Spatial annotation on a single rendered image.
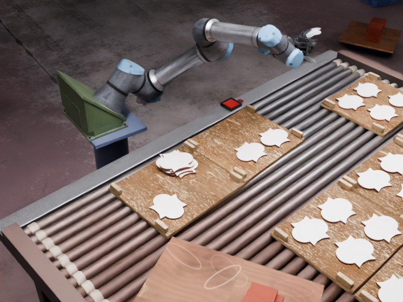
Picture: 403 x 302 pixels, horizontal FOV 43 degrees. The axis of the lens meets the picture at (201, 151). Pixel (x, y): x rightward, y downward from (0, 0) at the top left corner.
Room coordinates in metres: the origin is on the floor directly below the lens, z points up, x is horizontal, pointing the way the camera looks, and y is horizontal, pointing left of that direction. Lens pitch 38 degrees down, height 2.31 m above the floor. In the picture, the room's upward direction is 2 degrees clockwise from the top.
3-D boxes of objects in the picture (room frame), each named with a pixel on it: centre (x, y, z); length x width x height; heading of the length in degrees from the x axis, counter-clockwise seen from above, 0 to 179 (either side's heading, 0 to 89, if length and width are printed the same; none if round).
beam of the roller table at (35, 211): (1.99, -0.02, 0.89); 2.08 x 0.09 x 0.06; 134
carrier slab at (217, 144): (1.81, -0.19, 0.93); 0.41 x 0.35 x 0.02; 137
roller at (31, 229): (1.94, -0.07, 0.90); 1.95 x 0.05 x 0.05; 134
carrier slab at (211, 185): (1.51, 0.09, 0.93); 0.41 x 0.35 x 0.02; 135
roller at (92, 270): (1.73, -0.28, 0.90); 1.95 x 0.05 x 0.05; 134
